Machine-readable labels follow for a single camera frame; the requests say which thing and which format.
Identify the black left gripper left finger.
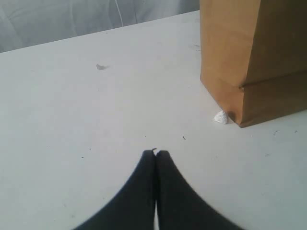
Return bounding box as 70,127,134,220
76,150,156,230

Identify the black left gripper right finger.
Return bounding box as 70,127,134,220
156,150,241,230

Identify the white crumpled paper ball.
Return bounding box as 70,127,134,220
213,111,228,125

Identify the small paper scrap on table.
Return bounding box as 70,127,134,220
96,64,108,70

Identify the brown paper bag with handles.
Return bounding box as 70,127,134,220
200,0,307,127

